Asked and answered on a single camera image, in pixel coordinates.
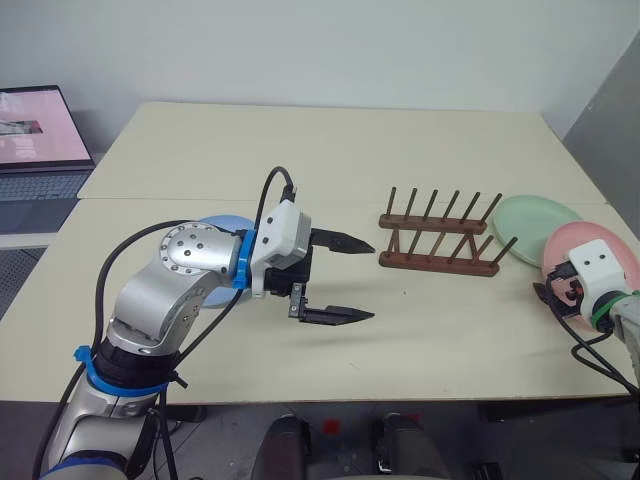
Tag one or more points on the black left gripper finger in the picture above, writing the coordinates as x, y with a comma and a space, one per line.
345, 243
335, 316

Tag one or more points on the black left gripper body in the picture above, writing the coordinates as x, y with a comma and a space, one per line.
295, 275

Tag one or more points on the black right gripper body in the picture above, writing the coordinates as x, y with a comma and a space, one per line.
565, 292

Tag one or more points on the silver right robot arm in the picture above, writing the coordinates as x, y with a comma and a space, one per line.
629, 315

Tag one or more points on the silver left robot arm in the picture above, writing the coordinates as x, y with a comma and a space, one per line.
145, 295

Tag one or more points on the wooden dish rack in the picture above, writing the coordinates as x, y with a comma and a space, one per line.
435, 262

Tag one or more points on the green wrist band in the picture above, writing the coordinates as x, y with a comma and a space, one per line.
605, 310

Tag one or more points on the pink plate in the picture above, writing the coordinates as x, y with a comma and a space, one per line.
560, 245

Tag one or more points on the green plate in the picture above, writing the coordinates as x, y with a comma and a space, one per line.
530, 225

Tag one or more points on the blue plate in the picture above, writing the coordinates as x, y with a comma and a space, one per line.
220, 222

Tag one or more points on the dark rounded shape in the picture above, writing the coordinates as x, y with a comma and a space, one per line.
410, 447
282, 450

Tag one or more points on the grey partition panel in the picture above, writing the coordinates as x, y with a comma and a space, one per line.
610, 125

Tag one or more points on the white side table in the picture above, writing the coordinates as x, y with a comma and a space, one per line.
20, 241

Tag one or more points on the grey open laptop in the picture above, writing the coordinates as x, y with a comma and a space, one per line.
35, 135

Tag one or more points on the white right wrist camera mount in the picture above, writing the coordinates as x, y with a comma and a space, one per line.
600, 272

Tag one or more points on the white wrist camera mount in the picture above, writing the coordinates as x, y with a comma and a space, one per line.
600, 272
285, 230

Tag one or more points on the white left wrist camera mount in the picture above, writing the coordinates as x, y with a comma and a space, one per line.
285, 230

